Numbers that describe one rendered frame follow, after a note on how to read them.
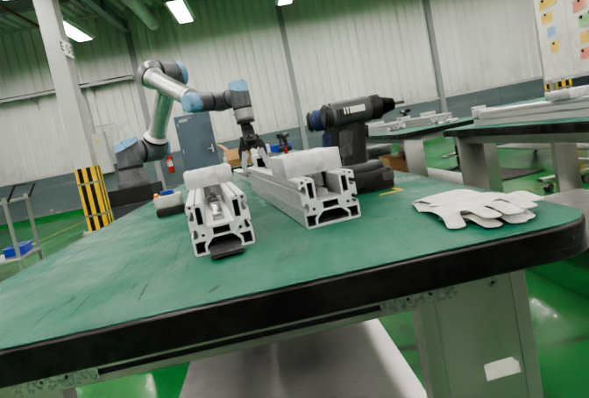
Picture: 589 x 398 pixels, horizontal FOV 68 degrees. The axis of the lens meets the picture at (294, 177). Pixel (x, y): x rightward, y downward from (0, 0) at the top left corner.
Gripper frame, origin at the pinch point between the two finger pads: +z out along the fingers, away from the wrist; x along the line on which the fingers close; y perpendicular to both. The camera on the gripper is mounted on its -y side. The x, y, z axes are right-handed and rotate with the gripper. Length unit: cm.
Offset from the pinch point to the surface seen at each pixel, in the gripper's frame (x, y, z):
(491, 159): -223, 167, 44
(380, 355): -21, -45, 62
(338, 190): -2, -96, 1
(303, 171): 2, -90, -3
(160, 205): 34.4, -33.3, 2.4
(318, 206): 2, -97, 3
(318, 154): -1, -90, -5
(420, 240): -5, -119, 7
